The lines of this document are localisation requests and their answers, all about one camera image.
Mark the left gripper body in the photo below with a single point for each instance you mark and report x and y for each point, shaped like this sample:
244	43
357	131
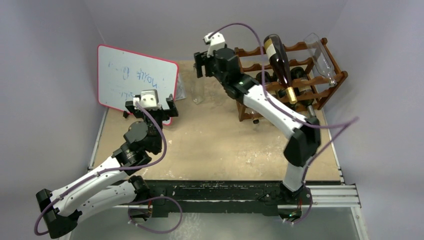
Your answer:
158	117

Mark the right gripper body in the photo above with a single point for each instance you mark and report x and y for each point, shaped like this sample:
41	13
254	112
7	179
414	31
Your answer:
203	62

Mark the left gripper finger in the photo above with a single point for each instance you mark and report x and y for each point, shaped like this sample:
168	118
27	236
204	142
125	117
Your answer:
172	111
132	109

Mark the clear slim glass bottle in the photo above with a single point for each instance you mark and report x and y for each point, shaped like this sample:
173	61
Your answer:
197	86

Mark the dark gold-capped wine bottle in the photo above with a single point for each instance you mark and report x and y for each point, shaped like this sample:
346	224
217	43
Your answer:
279	63

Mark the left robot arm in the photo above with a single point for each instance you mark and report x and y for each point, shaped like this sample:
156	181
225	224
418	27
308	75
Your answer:
113	182

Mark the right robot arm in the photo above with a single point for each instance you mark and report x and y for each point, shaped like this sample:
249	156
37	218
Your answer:
302	133

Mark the dark wine bottle middle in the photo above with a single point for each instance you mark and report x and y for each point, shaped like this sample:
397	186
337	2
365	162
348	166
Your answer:
268	78

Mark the clear labelled bottle in rack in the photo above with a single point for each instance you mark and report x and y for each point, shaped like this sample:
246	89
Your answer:
254	115

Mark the brown wooden wine rack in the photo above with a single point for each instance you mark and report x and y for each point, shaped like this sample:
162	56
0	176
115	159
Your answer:
319	99

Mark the clear bottle on rack top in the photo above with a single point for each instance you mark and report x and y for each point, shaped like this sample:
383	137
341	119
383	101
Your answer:
320	58

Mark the red framed whiteboard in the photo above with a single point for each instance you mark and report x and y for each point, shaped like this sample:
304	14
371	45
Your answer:
122	74

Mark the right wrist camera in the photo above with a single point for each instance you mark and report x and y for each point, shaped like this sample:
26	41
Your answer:
215	41

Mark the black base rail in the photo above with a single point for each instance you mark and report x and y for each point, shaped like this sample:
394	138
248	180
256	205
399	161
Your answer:
264	197

